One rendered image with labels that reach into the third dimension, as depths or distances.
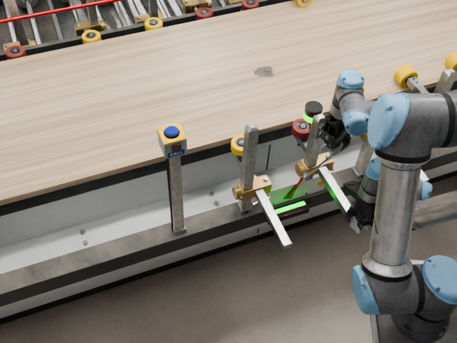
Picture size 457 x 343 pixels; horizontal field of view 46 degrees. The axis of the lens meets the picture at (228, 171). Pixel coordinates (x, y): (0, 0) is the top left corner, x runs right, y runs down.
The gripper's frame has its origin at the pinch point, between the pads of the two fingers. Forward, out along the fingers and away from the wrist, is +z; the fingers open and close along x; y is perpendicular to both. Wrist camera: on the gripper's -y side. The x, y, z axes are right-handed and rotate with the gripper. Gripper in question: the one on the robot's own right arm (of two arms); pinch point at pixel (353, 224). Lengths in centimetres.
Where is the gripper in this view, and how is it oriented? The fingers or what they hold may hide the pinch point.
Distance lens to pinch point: 192.6
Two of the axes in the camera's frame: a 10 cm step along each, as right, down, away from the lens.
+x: 9.3, -2.7, 2.5
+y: 3.7, 7.4, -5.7
